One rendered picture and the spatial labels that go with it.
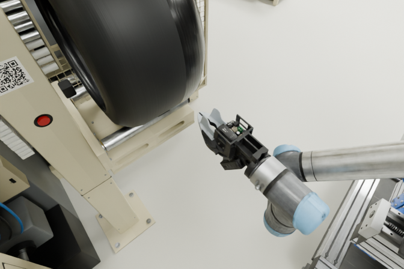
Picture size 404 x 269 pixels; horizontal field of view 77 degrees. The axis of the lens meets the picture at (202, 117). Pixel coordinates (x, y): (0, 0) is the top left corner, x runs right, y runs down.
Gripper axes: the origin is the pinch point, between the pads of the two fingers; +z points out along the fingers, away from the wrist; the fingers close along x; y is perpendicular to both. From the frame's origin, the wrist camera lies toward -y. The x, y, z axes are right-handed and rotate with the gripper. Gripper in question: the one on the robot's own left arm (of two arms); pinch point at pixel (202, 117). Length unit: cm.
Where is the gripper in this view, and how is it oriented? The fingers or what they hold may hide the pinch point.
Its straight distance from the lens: 66.6
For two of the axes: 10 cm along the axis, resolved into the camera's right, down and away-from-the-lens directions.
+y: 0.0, -6.2, -7.9
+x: -7.7, 5.0, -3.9
